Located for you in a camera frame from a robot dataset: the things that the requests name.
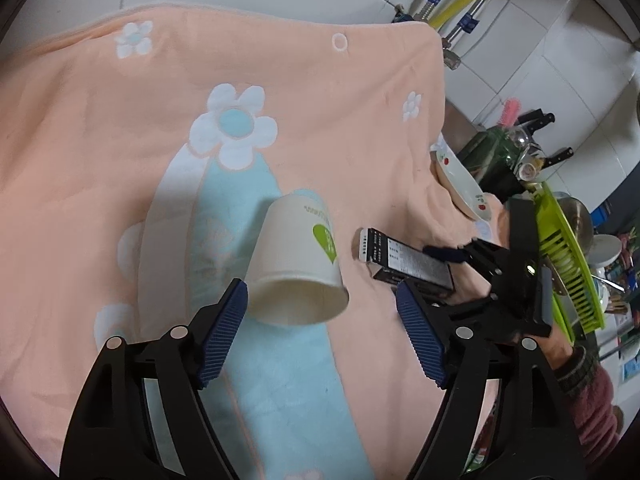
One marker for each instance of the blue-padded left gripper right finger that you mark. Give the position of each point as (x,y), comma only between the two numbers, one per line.
(424,319)

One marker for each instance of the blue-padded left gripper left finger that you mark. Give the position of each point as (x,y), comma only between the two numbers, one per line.
(216,327)

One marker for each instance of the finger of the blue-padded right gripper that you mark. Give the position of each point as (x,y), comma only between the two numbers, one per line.
(447,254)

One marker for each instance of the black rectangular box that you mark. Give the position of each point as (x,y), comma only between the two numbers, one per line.
(391,261)

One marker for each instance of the white paper cup green leaf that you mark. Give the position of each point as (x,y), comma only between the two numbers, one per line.
(294,277)

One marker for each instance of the right hand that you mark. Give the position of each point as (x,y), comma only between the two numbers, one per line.
(556,348)

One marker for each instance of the green dish rack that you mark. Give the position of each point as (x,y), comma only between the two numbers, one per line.
(560,245)

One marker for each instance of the white strawberry dish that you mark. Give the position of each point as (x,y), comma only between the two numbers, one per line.
(464,191)

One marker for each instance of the steel pot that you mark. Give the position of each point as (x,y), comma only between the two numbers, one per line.
(578,218)

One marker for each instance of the peach floral towel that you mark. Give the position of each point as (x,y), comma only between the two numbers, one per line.
(138,158)

